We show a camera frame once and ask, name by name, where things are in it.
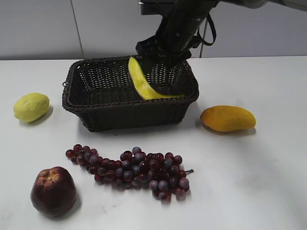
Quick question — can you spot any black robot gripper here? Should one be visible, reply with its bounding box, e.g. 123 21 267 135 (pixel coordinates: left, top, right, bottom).
136 0 219 96

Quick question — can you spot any yellow banana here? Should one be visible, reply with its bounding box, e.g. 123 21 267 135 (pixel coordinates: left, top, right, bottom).
128 57 184 100

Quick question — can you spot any dark woven wicker basket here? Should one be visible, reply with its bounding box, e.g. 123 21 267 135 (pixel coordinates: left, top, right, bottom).
62 56 199 132

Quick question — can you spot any orange yellow mango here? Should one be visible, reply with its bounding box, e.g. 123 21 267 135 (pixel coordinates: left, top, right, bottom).
200 105 256 132

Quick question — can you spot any red purple grape bunch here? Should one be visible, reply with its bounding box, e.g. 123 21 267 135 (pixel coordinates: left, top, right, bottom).
65 144 194 202

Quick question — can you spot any yellow green lemon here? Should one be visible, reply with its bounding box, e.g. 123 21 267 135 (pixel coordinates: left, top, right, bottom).
13 92 50 123

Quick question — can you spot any dark red apple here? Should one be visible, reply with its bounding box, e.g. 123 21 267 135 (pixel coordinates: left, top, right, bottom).
31 166 77 217

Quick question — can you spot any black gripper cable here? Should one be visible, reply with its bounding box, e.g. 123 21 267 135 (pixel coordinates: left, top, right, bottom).
196 13 216 47

